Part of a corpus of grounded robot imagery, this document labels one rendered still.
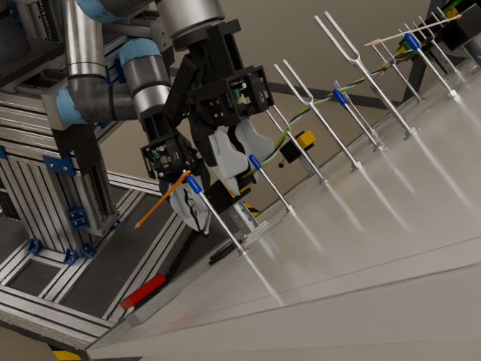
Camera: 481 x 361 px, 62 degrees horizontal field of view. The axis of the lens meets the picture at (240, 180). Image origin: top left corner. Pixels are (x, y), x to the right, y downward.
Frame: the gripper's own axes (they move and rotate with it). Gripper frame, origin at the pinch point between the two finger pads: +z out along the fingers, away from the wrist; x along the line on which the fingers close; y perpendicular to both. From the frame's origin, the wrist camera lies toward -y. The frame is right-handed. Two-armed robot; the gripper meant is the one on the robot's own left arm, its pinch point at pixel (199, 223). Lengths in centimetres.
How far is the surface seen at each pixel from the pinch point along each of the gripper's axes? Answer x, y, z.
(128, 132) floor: -74, -181, -119
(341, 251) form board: 18, 48, 14
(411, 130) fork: 28.8, 28.2, 5.7
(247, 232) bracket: 8.4, 7.7, 5.6
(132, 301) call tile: -4.9, 21.0, 10.1
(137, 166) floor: -67, -160, -84
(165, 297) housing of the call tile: -1.8, 18.8, 10.9
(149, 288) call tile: -3.1, 19.6, 9.3
